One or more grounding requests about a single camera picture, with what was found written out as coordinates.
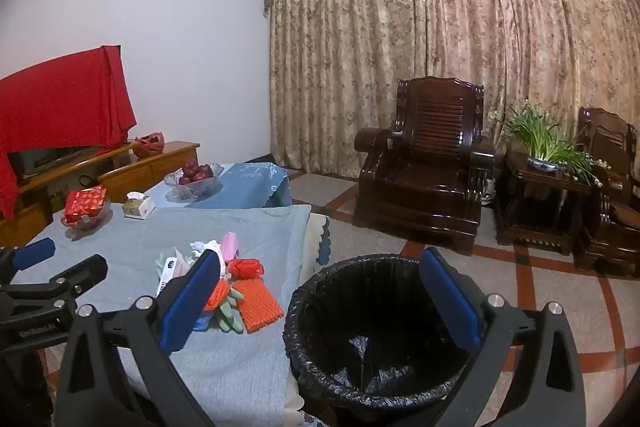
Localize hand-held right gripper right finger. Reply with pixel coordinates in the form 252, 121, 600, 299
419, 247, 597, 427

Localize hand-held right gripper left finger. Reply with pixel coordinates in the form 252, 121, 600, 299
54, 249, 222, 427

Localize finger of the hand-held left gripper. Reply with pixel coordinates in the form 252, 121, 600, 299
0, 237, 57, 288
0, 254, 109, 309

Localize green rubber glove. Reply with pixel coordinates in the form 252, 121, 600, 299
212, 289, 246, 334

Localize red plastic bag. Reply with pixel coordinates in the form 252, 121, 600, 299
226, 258, 264, 279

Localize black lined trash bin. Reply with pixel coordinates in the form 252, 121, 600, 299
282, 253, 493, 427

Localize orange foam net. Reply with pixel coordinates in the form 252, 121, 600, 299
202, 279, 231, 310
231, 277, 285, 333

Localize white and blue tube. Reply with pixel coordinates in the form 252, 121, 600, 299
155, 257, 191, 298

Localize glass dish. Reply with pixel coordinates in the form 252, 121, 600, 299
61, 199, 112, 234

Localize white fluffy cloth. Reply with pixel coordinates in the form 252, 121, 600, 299
189, 239, 223, 258

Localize red patterned box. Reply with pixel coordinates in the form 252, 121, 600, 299
64, 187, 108, 224

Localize tissue box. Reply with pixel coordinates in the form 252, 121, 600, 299
122, 192, 155, 220

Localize television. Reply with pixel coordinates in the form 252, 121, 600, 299
7, 146, 108, 180

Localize glass fruit bowl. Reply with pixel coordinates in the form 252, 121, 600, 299
164, 162, 224, 200

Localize wooden chair backs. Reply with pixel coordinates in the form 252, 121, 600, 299
0, 141, 201, 248

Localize dark wooden armchair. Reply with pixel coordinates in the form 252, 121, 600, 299
352, 77, 497, 255
572, 107, 640, 278

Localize blue tablecloth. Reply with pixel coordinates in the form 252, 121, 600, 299
145, 163, 292, 210

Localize dark wooden side table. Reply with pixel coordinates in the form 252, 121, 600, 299
495, 151, 593, 255

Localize red bag on chair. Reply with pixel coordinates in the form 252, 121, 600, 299
131, 132, 166, 156

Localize red cloth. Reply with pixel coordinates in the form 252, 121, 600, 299
0, 45, 137, 220

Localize blue and white plant pot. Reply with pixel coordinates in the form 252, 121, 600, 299
529, 156, 568, 172

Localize green leafy plant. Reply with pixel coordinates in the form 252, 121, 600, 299
492, 99, 608, 188

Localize floral beige curtain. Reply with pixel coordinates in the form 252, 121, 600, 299
265, 0, 640, 198

